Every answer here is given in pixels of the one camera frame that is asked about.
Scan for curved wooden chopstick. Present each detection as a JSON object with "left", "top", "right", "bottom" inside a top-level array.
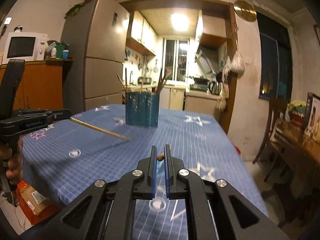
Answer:
[
  {"left": 157, "top": 147, "right": 167, "bottom": 162},
  {"left": 69, "top": 117, "right": 130, "bottom": 140}
]

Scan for upper kitchen cabinets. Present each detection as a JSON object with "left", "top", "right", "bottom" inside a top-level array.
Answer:
[{"left": 126, "top": 11, "right": 158, "bottom": 56}]

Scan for kitchen window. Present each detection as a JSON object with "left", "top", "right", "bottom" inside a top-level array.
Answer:
[{"left": 163, "top": 39, "right": 189, "bottom": 82}]

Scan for person's left hand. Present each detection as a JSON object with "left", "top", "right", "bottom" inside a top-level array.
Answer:
[{"left": 1, "top": 137, "right": 23, "bottom": 185}]

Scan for orange wooden cabinet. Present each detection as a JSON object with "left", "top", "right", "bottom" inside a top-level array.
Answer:
[{"left": 13, "top": 59, "right": 73, "bottom": 109}]

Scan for blue star grid tablecloth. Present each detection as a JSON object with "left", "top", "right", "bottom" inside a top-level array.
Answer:
[{"left": 21, "top": 103, "right": 270, "bottom": 240}]

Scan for white bottle on cabinet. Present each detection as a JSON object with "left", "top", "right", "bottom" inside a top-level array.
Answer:
[{"left": 50, "top": 47, "right": 57, "bottom": 59}]

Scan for green container on cabinet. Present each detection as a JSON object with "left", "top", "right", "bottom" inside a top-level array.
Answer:
[{"left": 55, "top": 43, "right": 65, "bottom": 59}]

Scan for white microwave oven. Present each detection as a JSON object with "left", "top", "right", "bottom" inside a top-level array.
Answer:
[{"left": 2, "top": 32, "right": 48, "bottom": 64}]

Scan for cardboard box on floor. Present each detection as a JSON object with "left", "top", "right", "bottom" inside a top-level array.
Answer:
[{"left": 20, "top": 185, "right": 50, "bottom": 216}]

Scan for teal perforated utensil holder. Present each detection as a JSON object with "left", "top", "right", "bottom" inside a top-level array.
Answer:
[{"left": 125, "top": 92, "right": 159, "bottom": 128}]

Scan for grey steel refrigerator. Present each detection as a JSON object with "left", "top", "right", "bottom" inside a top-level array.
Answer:
[{"left": 61, "top": 0, "right": 130, "bottom": 114}]

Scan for rice cooker on counter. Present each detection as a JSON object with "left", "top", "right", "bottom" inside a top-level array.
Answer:
[{"left": 138, "top": 76, "right": 152, "bottom": 85}]

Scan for dark wooden side table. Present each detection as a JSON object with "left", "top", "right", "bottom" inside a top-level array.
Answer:
[{"left": 262, "top": 119, "right": 319, "bottom": 228}]

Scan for dark wooden chair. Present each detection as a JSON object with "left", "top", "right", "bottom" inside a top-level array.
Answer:
[{"left": 252, "top": 99, "right": 289, "bottom": 183}]

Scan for silver electric kettle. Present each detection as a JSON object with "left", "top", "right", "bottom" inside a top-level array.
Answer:
[{"left": 208, "top": 81, "right": 223, "bottom": 95}]

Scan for black wok on stove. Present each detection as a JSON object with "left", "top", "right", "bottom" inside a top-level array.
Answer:
[{"left": 193, "top": 77, "right": 209, "bottom": 85}]

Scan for white plastic bag hanging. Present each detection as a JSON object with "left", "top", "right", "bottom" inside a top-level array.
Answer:
[{"left": 231, "top": 50, "right": 245, "bottom": 74}]

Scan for range hood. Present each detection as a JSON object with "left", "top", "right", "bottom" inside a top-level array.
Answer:
[{"left": 195, "top": 45, "right": 219, "bottom": 75}]

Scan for round gold wall clock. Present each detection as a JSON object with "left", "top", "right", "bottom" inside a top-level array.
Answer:
[{"left": 233, "top": 0, "right": 257, "bottom": 22}]

